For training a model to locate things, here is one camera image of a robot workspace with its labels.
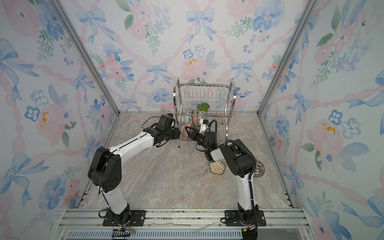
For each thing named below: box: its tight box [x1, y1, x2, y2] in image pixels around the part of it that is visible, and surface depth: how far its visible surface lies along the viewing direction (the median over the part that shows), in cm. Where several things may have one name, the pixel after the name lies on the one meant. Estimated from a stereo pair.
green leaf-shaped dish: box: [196, 102, 210, 112], surface depth 88 cm
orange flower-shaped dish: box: [208, 160, 226, 175], surface depth 92 cm
